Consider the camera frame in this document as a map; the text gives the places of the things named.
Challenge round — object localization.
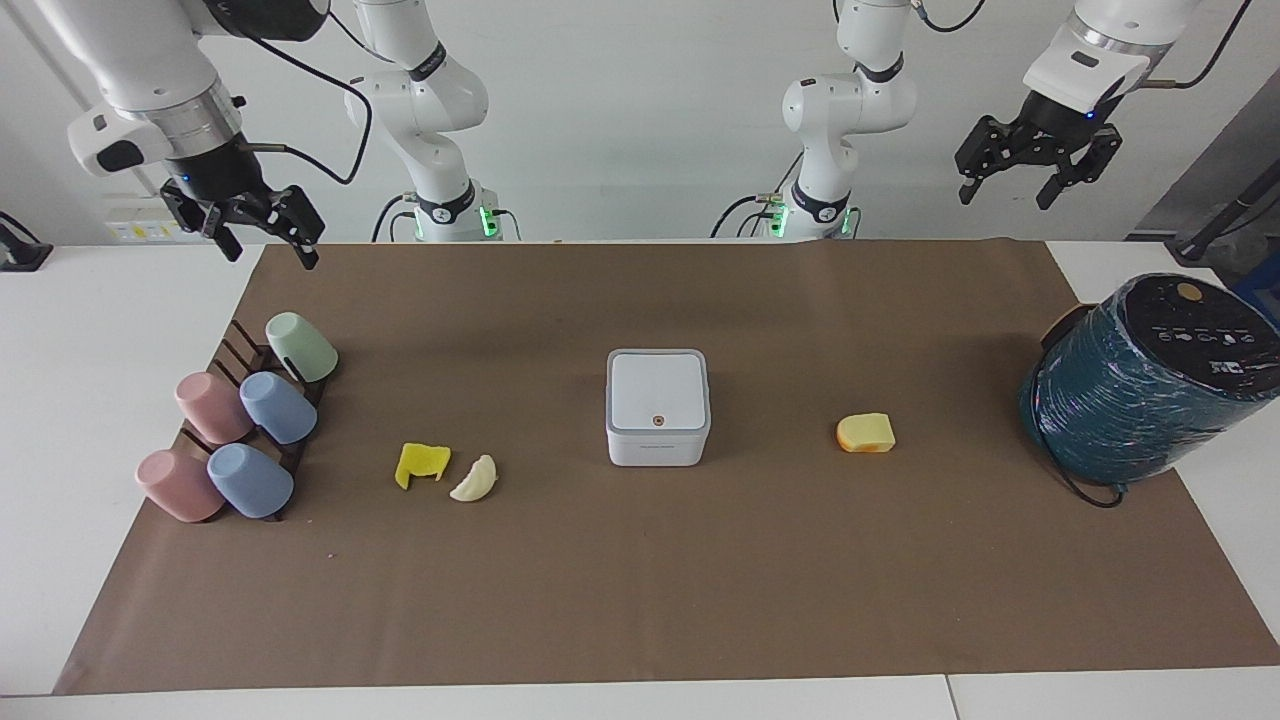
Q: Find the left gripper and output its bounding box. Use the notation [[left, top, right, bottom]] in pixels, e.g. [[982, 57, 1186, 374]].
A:
[[954, 90, 1125, 212]]

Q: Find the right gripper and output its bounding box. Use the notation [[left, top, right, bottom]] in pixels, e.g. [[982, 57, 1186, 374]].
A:
[[160, 136, 327, 272]]

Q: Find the white square bin with lid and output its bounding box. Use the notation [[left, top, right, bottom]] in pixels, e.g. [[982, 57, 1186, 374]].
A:
[[605, 348, 713, 468]]

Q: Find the dark brown cup rack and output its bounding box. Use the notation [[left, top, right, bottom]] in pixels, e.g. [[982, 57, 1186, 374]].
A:
[[178, 319, 329, 523]]

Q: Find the pale green cup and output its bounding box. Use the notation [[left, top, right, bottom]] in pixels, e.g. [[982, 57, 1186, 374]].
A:
[[264, 311, 340, 384]]

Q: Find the blue cup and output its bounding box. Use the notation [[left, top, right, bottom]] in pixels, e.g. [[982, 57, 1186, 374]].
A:
[[206, 443, 296, 520], [239, 371, 319, 446]]

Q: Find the pink cup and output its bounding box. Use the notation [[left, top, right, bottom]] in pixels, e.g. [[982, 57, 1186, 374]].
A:
[[135, 449, 225, 524], [174, 371, 255, 446]]

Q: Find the black stand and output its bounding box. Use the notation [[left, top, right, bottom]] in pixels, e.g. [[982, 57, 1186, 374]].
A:
[[0, 211, 54, 272], [1172, 165, 1280, 267]]

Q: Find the teal wrapped cylinder appliance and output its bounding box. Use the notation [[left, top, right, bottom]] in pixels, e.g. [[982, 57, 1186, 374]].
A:
[[1018, 272, 1280, 487]]

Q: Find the yellow peel scrap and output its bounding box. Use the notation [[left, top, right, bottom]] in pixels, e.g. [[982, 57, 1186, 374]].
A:
[[394, 442, 453, 492]]

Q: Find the orange yellow fruit scrap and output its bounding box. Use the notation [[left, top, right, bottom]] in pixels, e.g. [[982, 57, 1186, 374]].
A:
[[836, 412, 897, 455]]

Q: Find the cream white wedge scrap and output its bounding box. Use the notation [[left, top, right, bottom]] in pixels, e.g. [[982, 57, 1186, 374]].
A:
[[449, 454, 499, 503]]

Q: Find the black cable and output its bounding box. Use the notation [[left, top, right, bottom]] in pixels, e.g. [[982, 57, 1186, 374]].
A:
[[908, 0, 989, 34], [371, 194, 419, 244], [1136, 0, 1257, 93], [1030, 395, 1128, 510], [709, 194, 793, 240], [228, 18, 375, 187]]

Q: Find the white wall socket strip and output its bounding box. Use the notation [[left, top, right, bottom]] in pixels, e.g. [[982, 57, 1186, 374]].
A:
[[104, 204, 193, 245]]

